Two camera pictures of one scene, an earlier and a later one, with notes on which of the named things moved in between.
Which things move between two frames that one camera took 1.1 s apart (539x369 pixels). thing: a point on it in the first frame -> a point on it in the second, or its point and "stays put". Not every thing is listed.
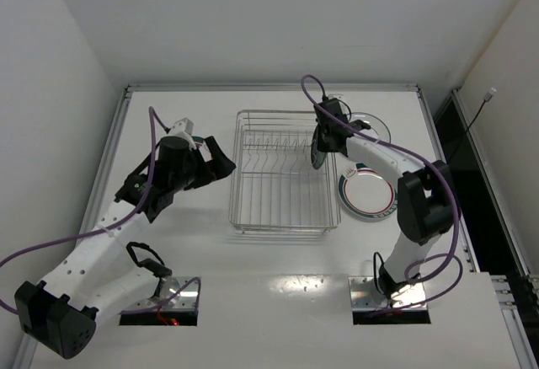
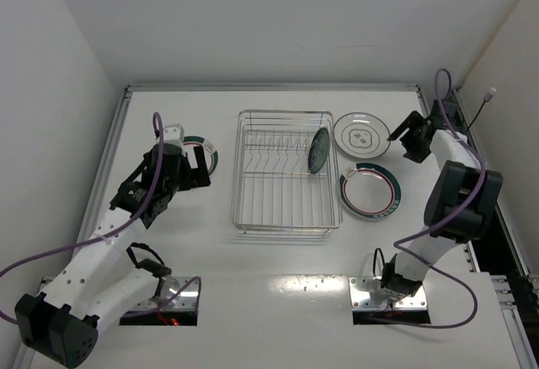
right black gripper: [322, 138] -> [413, 136]
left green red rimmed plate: [203, 148] stays put
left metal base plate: [185, 298] stays put
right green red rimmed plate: [366, 193] stays put
